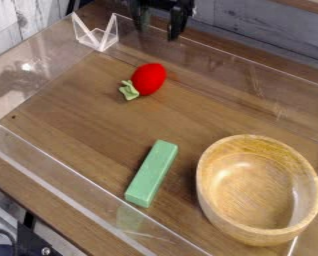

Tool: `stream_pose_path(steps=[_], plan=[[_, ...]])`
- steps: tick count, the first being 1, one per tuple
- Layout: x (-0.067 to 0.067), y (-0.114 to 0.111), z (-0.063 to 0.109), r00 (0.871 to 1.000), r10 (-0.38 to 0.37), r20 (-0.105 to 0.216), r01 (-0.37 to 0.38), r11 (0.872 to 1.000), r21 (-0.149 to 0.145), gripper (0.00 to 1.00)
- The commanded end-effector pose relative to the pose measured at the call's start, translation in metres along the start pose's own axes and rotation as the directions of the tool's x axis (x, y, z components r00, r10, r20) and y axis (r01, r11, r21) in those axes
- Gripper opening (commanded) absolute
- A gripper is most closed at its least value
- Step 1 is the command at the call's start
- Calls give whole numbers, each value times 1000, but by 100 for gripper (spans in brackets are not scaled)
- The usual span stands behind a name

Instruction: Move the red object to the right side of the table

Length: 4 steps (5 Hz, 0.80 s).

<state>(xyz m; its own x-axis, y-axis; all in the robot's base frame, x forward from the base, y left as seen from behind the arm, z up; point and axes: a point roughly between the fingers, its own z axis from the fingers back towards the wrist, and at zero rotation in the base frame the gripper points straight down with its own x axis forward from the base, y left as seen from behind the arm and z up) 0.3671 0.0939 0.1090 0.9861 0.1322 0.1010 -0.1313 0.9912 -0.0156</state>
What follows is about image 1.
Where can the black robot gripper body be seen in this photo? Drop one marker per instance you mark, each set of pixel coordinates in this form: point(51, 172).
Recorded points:
point(186, 5)

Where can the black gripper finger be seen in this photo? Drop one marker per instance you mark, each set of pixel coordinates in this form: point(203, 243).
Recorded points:
point(140, 15)
point(178, 19)

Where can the red ball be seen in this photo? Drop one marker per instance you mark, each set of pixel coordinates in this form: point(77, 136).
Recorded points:
point(148, 78)

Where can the long green rectangular block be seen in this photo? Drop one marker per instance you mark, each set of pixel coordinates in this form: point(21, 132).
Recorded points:
point(144, 185)

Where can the wooden bowl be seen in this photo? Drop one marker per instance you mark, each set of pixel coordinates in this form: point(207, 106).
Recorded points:
point(257, 189)

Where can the black metal clamp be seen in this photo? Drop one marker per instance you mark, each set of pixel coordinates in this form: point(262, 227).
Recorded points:
point(29, 243)

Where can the clear acrylic corner bracket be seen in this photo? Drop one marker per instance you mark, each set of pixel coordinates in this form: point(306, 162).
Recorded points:
point(99, 39)

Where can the clear acrylic tray wall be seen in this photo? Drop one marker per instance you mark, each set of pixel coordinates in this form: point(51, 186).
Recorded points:
point(73, 139)

